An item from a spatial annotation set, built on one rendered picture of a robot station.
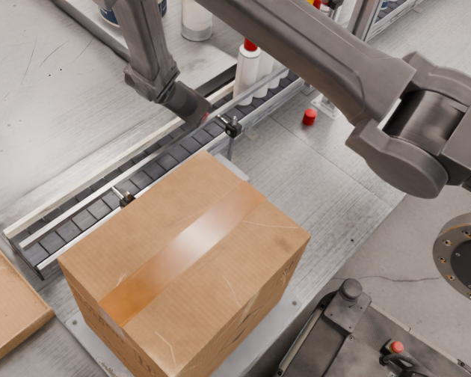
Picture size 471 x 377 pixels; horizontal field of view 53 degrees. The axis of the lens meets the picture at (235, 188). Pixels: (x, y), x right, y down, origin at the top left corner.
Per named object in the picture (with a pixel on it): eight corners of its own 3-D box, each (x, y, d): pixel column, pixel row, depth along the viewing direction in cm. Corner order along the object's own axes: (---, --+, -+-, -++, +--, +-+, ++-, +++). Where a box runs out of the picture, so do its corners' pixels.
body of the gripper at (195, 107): (182, 81, 106) (166, 71, 99) (214, 106, 103) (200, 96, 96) (166, 105, 107) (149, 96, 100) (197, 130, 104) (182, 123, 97)
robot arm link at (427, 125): (493, 182, 38) (525, 129, 39) (381, 120, 41) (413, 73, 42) (457, 207, 47) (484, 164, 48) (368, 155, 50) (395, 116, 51)
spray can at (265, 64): (259, 83, 128) (272, 17, 111) (270, 95, 125) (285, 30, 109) (244, 89, 126) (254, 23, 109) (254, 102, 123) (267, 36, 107)
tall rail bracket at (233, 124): (215, 146, 120) (220, 99, 106) (236, 163, 117) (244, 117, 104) (206, 152, 118) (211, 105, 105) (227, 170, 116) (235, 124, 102)
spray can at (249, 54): (238, 90, 125) (249, 24, 109) (255, 99, 124) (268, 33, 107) (228, 100, 122) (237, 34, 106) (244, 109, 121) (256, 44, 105)
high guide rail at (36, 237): (351, 21, 137) (353, 16, 136) (355, 22, 137) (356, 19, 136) (20, 247, 86) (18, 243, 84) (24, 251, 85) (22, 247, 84)
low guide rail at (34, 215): (327, 24, 144) (328, 18, 142) (330, 26, 143) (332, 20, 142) (5, 235, 92) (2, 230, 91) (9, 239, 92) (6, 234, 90)
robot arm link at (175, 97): (164, 107, 92) (178, 81, 91) (138, 92, 94) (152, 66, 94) (180, 116, 98) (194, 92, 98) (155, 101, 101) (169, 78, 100)
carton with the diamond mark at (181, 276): (197, 226, 103) (203, 147, 81) (280, 300, 95) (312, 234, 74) (84, 322, 89) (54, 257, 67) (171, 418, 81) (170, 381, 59)
